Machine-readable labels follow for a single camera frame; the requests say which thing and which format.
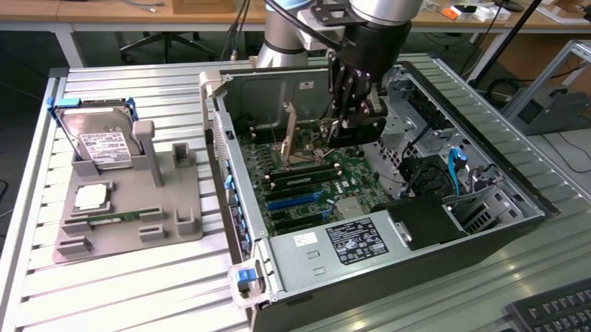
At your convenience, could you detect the blue disk caddy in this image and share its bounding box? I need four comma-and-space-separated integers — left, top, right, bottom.
46, 95, 136, 122

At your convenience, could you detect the grey computer tower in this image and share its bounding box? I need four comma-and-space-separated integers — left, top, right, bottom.
509, 84, 591, 136

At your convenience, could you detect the white paper sheet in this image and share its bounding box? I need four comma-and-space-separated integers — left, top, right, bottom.
534, 6, 591, 25

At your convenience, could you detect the silver disk bay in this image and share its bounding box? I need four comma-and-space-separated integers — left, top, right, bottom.
364, 95, 462, 174

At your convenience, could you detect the grey wire with plug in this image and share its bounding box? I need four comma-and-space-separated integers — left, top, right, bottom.
121, 0, 165, 13

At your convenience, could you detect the blue case latch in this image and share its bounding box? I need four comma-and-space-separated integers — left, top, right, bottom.
234, 269, 257, 290

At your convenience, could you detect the silver power supply unit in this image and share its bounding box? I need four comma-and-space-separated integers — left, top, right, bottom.
256, 209, 414, 302

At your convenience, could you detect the grey parts rack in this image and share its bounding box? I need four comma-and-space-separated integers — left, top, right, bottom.
50, 119, 204, 266

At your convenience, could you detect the black open PC case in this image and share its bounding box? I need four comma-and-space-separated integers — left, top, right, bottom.
197, 60, 562, 332

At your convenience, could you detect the black RAM slot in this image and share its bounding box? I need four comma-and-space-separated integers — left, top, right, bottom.
252, 131, 288, 145
248, 123, 286, 138
265, 161, 340, 183

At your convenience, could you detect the green motherboard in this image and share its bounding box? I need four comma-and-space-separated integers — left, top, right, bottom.
237, 122, 393, 234

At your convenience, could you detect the white small box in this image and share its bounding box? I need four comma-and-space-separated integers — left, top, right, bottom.
474, 5, 510, 22

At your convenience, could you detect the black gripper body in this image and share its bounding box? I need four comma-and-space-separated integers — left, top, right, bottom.
337, 19, 413, 84

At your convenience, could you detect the black power wire bundle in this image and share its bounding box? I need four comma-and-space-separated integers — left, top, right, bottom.
397, 154, 450, 200

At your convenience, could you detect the silver chipset heatsink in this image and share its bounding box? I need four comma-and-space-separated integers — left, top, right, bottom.
334, 199, 370, 219

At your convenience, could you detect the robot tool cable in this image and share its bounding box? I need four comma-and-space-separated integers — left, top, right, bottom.
262, 0, 345, 50

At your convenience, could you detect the graphics card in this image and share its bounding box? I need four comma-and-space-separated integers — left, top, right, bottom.
278, 102, 386, 171

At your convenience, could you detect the green RAM stick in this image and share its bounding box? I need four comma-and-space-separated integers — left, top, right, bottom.
86, 211, 142, 225

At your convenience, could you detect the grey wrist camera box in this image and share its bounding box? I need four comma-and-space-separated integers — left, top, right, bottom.
296, 5, 370, 51

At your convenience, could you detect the silver hard disk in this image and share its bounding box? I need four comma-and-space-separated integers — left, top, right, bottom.
58, 107, 144, 170

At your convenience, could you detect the black office chair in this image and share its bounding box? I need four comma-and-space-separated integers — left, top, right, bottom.
118, 30, 216, 64

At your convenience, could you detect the silver CPU chip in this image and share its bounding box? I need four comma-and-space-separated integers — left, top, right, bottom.
73, 184, 111, 211

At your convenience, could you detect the blue disk wire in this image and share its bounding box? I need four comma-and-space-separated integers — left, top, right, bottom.
445, 147, 466, 198

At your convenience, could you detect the black keyboard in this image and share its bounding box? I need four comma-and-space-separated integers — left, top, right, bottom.
502, 286, 591, 332

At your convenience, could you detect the aluminium profile frame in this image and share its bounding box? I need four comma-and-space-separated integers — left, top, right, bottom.
500, 38, 591, 118

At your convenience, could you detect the wooden desk white frame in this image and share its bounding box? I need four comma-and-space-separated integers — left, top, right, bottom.
0, 0, 58, 33
49, 0, 513, 70
505, 0, 591, 35

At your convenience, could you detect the black white small device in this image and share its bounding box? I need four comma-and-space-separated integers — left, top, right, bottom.
449, 3, 478, 17

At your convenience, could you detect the brown cabinet panel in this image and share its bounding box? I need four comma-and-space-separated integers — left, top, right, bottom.
478, 33, 576, 82

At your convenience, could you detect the thin metal locking lever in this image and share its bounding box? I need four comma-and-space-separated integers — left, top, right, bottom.
266, 116, 280, 150

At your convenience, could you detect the black fan shroud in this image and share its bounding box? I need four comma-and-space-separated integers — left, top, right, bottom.
370, 195, 469, 252

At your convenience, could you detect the black tripod pole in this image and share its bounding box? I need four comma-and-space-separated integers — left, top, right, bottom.
465, 0, 544, 91

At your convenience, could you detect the blue expansion slot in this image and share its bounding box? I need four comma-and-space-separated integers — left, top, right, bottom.
265, 193, 320, 211

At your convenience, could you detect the black RAM stick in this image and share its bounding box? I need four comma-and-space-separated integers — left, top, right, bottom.
269, 167, 342, 191

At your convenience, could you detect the black hanging cable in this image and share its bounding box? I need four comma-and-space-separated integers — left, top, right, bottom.
224, 0, 253, 62

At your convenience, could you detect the CPU socket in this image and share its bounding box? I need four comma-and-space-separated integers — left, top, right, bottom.
276, 148, 324, 173

